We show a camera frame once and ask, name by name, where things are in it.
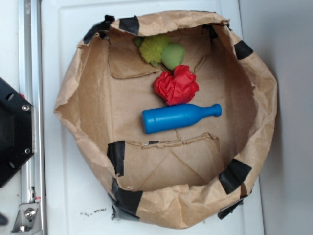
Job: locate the blue plastic bottle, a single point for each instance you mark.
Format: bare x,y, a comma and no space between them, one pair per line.
177,116

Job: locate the brown paper bag bin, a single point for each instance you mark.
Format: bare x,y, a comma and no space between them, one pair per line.
176,178

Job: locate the red crumpled paper ball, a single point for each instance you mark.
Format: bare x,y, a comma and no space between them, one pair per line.
177,88

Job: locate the green fuzzy plush toy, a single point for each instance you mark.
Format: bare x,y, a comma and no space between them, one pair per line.
160,49

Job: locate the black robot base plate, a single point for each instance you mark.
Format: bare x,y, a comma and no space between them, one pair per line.
16,141

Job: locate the aluminium frame rail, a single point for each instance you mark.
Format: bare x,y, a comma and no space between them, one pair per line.
30,82

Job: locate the metal corner bracket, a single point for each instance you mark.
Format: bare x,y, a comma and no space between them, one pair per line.
28,220

